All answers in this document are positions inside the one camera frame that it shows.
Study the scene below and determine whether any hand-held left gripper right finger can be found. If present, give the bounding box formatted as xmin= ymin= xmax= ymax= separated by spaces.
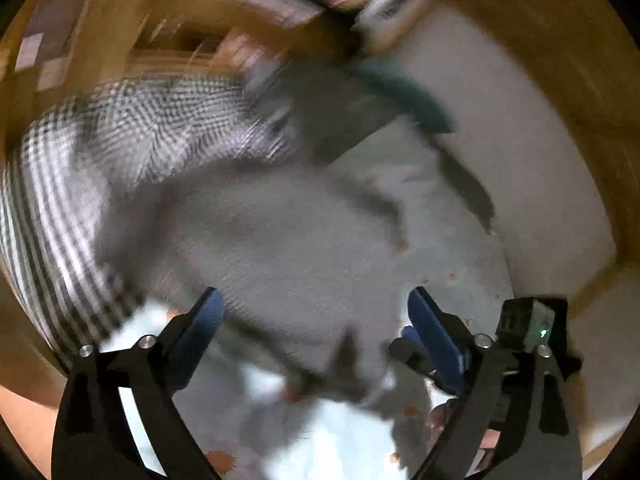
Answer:
xmin=407 ymin=287 xmax=584 ymax=480

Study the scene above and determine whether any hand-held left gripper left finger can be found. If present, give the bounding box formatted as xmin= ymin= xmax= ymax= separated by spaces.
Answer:
xmin=50 ymin=287 xmax=224 ymax=480

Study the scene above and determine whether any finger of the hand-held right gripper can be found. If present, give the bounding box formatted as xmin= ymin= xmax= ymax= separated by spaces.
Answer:
xmin=388 ymin=326 xmax=437 ymax=385

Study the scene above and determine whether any grey knit sweater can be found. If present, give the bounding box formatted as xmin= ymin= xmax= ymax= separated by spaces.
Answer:
xmin=100 ymin=150 xmax=496 ymax=411

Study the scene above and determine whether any person's right hand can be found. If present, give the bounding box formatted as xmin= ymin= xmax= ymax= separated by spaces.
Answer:
xmin=427 ymin=402 xmax=503 ymax=467

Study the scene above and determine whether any daisy print bed sheet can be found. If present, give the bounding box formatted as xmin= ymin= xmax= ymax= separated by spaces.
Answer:
xmin=95 ymin=125 xmax=516 ymax=480

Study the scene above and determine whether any black white checkered blanket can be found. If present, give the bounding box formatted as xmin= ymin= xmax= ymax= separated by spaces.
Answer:
xmin=0 ymin=72 xmax=296 ymax=371

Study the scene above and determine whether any teal cloth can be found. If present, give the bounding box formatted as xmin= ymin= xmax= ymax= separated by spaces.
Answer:
xmin=350 ymin=57 xmax=458 ymax=136

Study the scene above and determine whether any dark grey pillow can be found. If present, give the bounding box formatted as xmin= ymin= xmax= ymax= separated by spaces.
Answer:
xmin=280 ymin=67 xmax=403 ymax=166

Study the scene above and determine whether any wooden bed frame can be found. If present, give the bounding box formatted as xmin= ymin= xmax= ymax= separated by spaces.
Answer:
xmin=0 ymin=0 xmax=638 ymax=466

